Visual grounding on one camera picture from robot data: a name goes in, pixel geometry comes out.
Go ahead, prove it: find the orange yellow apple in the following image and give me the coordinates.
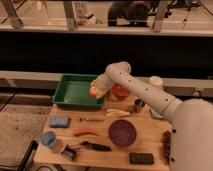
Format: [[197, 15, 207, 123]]
[[89, 86, 97, 97]]

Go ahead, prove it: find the green plastic tray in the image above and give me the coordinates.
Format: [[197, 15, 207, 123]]
[[52, 74, 105, 109]]

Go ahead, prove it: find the banana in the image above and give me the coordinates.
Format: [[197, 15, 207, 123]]
[[106, 109, 130, 118]]

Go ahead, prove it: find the bunch of red grapes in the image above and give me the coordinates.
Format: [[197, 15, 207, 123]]
[[162, 131, 171, 158]]

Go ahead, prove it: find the black marker tool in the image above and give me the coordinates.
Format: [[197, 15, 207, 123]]
[[80, 141, 111, 151]]

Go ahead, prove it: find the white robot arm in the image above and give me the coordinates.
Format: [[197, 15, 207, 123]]
[[89, 61, 213, 171]]

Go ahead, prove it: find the wooden board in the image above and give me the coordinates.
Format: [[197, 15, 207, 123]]
[[33, 76, 186, 171]]

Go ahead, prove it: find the blue plastic cup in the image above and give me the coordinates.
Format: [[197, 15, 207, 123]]
[[41, 131, 56, 148]]

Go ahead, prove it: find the small metal cup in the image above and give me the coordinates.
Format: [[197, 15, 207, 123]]
[[134, 99, 145, 113]]

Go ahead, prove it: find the blue sponge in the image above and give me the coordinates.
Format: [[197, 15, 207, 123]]
[[49, 116, 70, 128]]

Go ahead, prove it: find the small orange bowl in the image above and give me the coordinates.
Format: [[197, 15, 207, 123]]
[[112, 84, 130, 98]]

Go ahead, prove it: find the black person in background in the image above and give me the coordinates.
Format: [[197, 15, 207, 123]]
[[108, 1, 152, 27]]

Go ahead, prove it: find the blue folded cloth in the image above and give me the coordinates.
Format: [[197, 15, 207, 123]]
[[150, 109, 163, 120]]

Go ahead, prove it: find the purple bowl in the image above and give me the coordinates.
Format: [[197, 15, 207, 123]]
[[108, 119, 137, 147]]

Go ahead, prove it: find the black rectangular sponge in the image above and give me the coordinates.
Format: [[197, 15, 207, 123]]
[[129, 153, 154, 164]]

